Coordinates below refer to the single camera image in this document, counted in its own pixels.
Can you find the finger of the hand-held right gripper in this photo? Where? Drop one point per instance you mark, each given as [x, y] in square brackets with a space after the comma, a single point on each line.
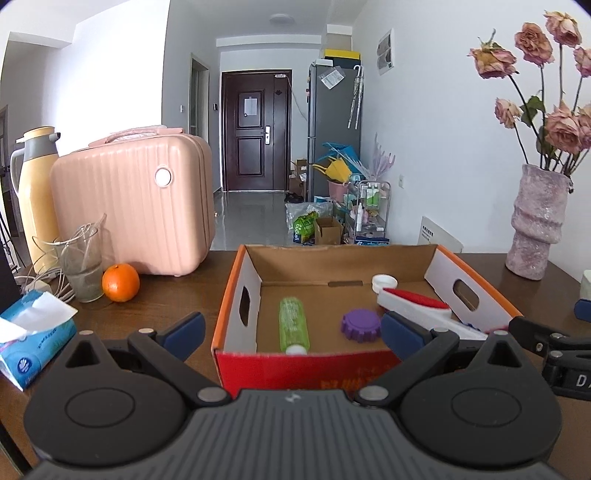
[584, 309]
[531, 334]

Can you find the white wall panel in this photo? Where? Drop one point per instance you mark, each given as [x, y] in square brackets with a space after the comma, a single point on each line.
[385, 51]

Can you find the green plastic bottle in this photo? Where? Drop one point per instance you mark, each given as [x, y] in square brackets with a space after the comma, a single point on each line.
[293, 323]

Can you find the blue tissue pack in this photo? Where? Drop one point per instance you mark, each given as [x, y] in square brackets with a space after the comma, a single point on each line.
[37, 337]

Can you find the round ceiling lamp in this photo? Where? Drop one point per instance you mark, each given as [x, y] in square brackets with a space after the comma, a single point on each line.
[281, 18]

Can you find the purple gear-shaped lid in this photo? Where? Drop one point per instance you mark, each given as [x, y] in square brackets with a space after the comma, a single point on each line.
[360, 325]

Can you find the small white cap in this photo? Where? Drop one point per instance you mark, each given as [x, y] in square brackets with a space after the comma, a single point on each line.
[384, 282]

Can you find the green printed bag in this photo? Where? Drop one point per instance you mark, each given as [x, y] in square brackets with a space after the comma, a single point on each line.
[304, 226]

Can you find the yellow thermos jug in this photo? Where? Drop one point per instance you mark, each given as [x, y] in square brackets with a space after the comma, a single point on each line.
[39, 203]

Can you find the red and white brush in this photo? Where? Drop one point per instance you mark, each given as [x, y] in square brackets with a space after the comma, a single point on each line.
[411, 302]

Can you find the white pill bottle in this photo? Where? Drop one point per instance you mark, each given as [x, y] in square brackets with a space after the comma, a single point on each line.
[461, 328]

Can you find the black tripod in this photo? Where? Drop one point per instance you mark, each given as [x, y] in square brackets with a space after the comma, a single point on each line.
[7, 240]

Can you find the clear folded umbrella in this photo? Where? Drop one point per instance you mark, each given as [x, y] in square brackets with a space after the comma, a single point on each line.
[356, 97]

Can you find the dried pink roses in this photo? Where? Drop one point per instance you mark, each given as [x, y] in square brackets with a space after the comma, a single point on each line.
[561, 127]

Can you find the paper sheet on refrigerator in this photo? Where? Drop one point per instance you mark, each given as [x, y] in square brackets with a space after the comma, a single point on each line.
[332, 78]

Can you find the small brown cardboard box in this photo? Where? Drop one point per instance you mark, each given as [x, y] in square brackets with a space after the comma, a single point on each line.
[328, 230]

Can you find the yellow plastic object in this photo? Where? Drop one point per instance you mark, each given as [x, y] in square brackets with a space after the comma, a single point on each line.
[334, 170]

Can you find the grey interior door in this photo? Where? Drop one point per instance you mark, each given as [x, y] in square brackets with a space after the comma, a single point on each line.
[199, 124]

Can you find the red cardboard box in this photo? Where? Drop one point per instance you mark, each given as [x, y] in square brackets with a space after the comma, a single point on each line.
[318, 272]

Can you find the grey refrigerator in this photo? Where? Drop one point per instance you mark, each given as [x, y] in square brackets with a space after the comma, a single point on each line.
[332, 134]

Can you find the pink ribbed suitcase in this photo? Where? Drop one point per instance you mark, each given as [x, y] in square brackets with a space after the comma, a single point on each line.
[134, 207]

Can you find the blue plastic frame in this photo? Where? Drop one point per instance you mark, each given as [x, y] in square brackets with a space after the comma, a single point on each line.
[339, 150]

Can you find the black screen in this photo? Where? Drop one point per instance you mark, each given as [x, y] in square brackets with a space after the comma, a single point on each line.
[8, 277]

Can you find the lilac textured vase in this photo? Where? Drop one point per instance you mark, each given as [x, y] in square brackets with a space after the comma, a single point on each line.
[538, 226]

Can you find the white flat box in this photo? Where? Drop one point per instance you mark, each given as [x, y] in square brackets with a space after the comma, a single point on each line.
[436, 235]

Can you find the pink bucket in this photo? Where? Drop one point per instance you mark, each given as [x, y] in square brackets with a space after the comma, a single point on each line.
[337, 189]

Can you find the orange fruit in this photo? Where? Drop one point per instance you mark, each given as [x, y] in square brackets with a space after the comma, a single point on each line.
[121, 283]

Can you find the clear glass cup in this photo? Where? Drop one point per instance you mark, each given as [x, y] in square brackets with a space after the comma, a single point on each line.
[83, 272]

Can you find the lilac branched rack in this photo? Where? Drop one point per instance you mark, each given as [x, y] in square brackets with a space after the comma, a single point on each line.
[384, 154]

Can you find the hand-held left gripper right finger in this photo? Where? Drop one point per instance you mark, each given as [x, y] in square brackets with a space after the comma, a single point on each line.
[401, 334]

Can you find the dark brown entrance door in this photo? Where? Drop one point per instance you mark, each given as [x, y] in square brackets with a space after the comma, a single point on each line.
[256, 134]

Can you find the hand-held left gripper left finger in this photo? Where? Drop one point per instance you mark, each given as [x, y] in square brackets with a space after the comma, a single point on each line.
[184, 334]

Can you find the yellow and black boxes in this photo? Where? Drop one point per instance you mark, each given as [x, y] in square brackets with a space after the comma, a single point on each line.
[341, 56]

